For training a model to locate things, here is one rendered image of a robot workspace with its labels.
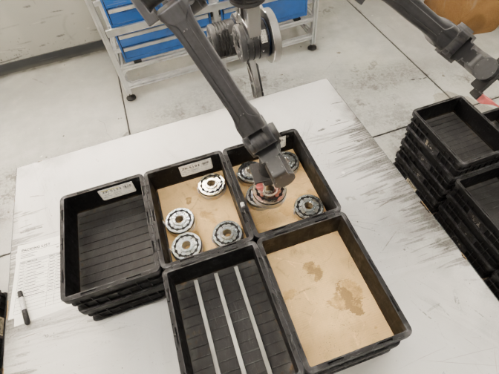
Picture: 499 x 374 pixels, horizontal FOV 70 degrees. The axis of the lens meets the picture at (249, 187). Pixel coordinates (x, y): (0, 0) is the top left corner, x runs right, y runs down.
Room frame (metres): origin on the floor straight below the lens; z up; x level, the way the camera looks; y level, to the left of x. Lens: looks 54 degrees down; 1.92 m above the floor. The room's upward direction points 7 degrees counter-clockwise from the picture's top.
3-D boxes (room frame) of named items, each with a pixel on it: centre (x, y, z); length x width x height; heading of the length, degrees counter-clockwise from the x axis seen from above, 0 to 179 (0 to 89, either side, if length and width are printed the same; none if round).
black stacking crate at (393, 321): (0.35, -0.19, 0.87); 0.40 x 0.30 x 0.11; 12
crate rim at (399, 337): (0.35, -0.19, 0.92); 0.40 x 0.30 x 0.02; 12
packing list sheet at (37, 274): (0.59, 0.82, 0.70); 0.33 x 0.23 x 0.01; 13
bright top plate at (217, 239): (0.58, 0.09, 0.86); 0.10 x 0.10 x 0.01
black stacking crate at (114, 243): (0.61, 0.48, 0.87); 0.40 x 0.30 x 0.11; 12
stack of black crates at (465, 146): (1.15, -1.08, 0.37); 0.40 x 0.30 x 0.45; 13
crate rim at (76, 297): (0.61, 0.48, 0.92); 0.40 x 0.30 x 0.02; 12
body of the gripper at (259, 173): (0.61, -0.06, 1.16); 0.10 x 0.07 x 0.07; 98
